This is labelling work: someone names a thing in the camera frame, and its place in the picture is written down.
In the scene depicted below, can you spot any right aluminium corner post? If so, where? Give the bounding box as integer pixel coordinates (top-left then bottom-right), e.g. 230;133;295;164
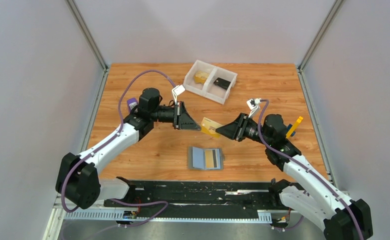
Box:
298;0;345;72

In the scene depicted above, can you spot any left aluminium corner post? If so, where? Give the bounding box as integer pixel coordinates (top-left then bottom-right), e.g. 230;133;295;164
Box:
65;0;109;72

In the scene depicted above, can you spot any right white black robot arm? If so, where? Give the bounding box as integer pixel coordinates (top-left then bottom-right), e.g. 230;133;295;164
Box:
215;113;373;240

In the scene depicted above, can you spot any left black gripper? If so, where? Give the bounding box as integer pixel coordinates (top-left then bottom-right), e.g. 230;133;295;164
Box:
150;101;201;131

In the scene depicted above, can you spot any white two-compartment tray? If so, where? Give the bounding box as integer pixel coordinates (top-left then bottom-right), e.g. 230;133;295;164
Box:
183;60;238;105

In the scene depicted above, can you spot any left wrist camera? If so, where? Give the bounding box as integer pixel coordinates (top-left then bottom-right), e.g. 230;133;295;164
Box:
171;85;186;104

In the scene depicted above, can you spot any black card in tray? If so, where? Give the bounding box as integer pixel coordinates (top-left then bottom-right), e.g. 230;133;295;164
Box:
213;77;231;90

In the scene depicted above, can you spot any colourful toy brick figure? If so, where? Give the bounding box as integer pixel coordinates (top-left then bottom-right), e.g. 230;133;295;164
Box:
285;116;304;139

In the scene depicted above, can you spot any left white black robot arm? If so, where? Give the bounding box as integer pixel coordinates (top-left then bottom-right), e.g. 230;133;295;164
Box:
55;85;201;213

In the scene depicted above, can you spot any aluminium rail frame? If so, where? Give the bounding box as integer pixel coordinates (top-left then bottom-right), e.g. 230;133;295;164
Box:
50;186;356;224

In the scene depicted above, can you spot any purple metronome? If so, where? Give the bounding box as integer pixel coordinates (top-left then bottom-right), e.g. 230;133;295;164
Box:
126;97;139;113

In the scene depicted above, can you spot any grey card holder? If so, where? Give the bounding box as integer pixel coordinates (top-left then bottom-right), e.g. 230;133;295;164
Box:
187;146;225;171

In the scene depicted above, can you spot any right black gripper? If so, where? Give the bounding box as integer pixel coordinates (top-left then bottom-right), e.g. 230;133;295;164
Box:
215;113;272;147

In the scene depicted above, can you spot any aluminium corner post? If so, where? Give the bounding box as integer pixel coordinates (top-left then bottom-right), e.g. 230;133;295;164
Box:
298;0;345;72
65;0;109;72

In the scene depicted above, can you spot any gold card in tray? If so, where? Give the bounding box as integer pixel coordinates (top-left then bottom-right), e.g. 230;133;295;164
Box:
193;70;210;85

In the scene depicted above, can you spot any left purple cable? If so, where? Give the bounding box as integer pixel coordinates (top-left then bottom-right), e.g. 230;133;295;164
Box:
60;69;178;214

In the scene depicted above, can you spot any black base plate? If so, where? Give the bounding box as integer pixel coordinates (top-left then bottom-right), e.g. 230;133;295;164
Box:
121;180;295;221

